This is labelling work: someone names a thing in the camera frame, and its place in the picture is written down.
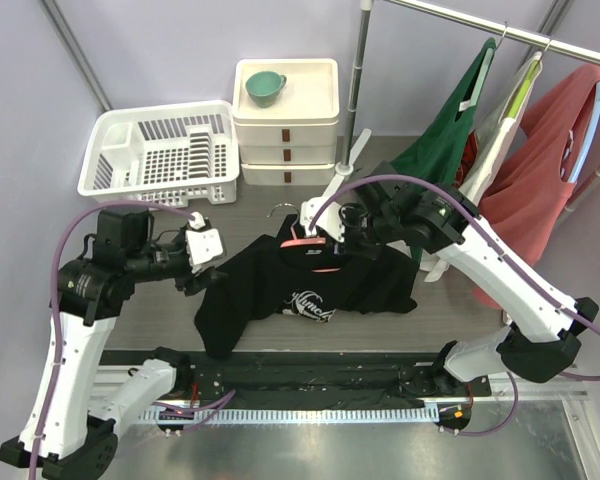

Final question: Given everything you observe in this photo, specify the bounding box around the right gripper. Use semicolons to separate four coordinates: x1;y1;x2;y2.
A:
325;206;400;260

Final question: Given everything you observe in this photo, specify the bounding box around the pink hanger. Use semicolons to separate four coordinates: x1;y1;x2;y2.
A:
267;202;345;273

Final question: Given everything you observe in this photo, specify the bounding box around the black t shirt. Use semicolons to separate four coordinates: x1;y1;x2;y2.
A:
194;214;418;359

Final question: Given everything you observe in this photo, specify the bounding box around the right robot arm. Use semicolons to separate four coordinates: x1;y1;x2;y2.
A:
324;163;599;395

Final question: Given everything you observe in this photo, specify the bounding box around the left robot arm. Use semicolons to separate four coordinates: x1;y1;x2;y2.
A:
0;203;225;479

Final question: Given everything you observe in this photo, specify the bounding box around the green t shirt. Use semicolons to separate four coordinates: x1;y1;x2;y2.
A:
379;38;499;274

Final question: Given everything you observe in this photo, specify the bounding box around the salmon pink t shirt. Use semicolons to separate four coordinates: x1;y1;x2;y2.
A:
472;62;600;309

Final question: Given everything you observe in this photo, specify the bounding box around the white t shirt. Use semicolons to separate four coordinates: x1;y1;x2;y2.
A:
419;52;544;284

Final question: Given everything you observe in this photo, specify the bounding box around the lime green hanger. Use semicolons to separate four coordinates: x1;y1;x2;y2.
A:
506;47;548;118

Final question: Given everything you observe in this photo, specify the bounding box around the light blue hanger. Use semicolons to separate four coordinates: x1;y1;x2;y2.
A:
561;82;600;183

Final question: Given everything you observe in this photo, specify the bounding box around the metal clothes rack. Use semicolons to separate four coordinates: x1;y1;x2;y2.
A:
323;1;600;218

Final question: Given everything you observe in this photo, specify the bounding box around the white plastic basket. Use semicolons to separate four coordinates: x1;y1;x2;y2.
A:
77;100;240;208

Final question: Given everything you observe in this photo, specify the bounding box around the white drawer unit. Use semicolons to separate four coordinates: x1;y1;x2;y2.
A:
232;58;340;186

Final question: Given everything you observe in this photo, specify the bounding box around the green cup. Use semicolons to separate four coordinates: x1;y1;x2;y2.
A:
245;71;287;108

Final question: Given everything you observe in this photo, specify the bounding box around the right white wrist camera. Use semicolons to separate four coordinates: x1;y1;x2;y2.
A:
299;196;345;243

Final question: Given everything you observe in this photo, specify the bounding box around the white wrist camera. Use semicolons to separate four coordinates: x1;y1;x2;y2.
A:
184;212;226;274
299;196;345;243

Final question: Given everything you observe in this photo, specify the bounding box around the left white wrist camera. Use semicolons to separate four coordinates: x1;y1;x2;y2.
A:
184;212;226;274

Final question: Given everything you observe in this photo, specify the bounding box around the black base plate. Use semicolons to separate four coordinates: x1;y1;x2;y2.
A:
159;351;492;411

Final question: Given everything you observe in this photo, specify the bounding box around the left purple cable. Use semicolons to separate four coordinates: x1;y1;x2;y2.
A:
27;200;239;480

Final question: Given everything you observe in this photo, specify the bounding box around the purple cable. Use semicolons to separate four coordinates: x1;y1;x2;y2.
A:
309;175;600;439
27;200;239;480

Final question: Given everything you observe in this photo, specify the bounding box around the white cable duct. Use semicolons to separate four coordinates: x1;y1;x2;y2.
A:
137;404;439;426

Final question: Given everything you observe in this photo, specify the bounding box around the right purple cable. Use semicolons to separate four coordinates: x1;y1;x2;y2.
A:
309;175;600;439

